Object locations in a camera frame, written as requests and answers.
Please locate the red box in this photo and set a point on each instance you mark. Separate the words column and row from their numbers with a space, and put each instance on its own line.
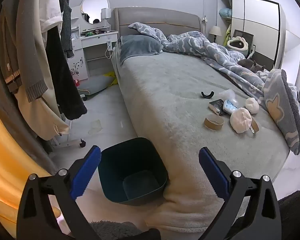
column 77, row 82

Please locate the white shirt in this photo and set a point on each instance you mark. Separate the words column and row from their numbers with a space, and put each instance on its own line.
column 51, row 2

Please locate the dark teal trash bin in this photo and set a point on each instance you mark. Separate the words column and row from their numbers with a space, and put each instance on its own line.
column 140, row 162

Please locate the cream coat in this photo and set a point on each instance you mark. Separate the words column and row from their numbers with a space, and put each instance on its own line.
column 47, row 110

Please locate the white door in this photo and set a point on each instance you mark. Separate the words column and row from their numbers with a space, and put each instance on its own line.
column 293, row 55

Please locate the round mirror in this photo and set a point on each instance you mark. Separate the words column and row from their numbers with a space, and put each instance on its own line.
column 95, row 7

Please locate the blue-grey fleece pillow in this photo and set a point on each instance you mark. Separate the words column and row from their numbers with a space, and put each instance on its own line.
column 140, row 46

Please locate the grey floor cushion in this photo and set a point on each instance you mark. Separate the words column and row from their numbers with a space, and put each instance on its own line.
column 96, row 85

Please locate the white plush cat bed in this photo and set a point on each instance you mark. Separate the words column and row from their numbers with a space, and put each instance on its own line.
column 243, row 45

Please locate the dark grey knit vest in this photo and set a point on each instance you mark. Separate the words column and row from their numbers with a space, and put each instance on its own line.
column 66, row 17

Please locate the blue and white tissue pack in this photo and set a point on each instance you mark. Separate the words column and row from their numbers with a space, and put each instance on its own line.
column 228, row 106

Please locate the white dressing table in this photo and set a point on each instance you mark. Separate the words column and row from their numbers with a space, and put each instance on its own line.
column 90, row 42

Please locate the white power strip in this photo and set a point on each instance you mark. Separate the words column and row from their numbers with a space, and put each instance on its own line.
column 110, row 45

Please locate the table lamp with beige shade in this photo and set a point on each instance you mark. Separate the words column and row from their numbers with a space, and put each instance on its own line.
column 215, row 30

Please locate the taupe jacket with knit cuffs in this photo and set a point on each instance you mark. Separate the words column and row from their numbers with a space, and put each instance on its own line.
column 17, row 42

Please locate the silver cylinder lamp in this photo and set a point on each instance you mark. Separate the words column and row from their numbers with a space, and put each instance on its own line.
column 106, row 13

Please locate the white clothes rack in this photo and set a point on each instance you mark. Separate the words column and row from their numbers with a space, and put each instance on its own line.
column 65, row 143

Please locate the black fleece garment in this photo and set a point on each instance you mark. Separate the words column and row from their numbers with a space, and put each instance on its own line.
column 62, row 80

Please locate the white wardrobe with black trim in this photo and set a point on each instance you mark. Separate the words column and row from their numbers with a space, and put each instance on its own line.
column 260, row 17

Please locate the cardboard tape roll core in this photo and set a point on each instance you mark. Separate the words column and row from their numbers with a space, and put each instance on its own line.
column 210, row 126
column 255, row 125

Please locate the grey upholstered headboard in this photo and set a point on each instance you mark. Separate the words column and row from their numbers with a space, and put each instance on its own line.
column 160, row 17

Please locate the bed with grey-green fleece sheet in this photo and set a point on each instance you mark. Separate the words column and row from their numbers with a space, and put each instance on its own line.
column 165, row 92

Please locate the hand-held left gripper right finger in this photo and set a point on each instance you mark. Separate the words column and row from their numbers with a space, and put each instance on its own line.
column 212, row 172

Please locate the light blue bundle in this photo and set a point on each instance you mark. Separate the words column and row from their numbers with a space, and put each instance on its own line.
column 225, row 12

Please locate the grey cat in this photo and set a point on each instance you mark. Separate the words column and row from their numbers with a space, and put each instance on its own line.
column 247, row 63

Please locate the black curved plastic piece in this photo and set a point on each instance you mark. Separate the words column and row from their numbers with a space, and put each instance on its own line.
column 207, row 97

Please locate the black packet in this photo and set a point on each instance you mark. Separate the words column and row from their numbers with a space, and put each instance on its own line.
column 216, row 105

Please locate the blue cloud-patterned fleece blanket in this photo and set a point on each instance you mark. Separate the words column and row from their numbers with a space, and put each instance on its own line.
column 215, row 52

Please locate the person's fuzzy grey clothing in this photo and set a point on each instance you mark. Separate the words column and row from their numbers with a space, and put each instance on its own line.
column 295, row 212

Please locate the black office chair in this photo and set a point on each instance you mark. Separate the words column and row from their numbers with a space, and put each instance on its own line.
column 245, row 33

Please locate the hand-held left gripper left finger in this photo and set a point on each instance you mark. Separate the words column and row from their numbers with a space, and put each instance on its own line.
column 86, row 172

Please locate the yellow plastic bag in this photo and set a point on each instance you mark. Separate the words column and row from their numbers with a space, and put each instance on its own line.
column 111, row 76

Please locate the clear plastic bag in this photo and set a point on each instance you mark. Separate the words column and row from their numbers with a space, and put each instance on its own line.
column 227, row 95

